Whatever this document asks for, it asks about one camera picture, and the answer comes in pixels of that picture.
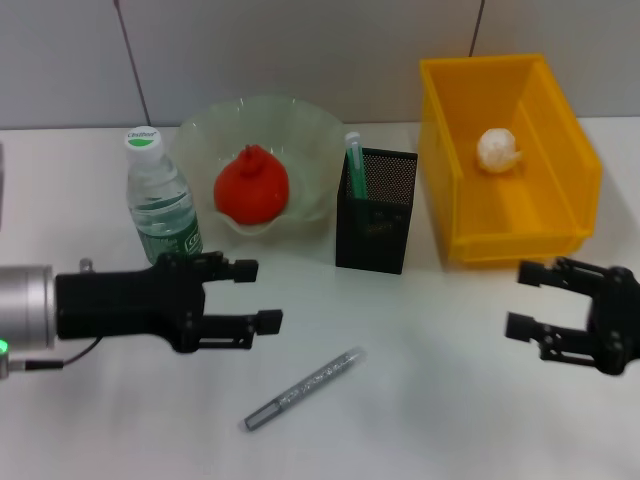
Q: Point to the silver left gripper port plug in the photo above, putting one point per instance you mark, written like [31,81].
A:
[86,264]

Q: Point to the translucent glass fruit bowl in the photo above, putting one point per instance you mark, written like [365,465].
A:
[300,130]

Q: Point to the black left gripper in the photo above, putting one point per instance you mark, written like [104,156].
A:
[125,305]

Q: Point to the orange fruit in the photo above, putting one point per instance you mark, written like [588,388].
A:
[250,190]

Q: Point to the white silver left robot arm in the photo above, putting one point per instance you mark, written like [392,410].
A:
[25,305]

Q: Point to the yellow plastic storage bin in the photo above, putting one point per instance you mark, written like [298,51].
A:
[550,150]

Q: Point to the black mesh pen holder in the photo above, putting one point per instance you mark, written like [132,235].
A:
[372,250]

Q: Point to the clear water bottle green label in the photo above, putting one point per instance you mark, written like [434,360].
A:
[160,200]

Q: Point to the silver grey marker pen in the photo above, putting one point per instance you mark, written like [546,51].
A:
[305,387]

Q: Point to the white garlic bulb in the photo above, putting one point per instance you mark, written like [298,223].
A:
[495,150]

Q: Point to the mint green pen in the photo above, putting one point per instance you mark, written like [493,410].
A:
[356,170]

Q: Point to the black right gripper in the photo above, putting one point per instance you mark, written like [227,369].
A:
[617,320]

